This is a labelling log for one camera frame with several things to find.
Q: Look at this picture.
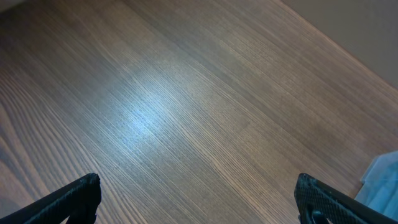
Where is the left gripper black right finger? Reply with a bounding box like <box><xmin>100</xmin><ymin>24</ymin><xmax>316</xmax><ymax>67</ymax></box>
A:
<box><xmin>294</xmin><ymin>173</ymin><xmax>397</xmax><ymax>224</ymax></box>

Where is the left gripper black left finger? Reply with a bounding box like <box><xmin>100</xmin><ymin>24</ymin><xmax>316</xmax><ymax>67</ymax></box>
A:
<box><xmin>1</xmin><ymin>173</ymin><xmax>101</xmax><ymax>224</ymax></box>

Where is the clear plastic storage bin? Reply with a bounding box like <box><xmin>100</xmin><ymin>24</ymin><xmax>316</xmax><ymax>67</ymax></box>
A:
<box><xmin>355</xmin><ymin>151</ymin><xmax>398</xmax><ymax>221</ymax></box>

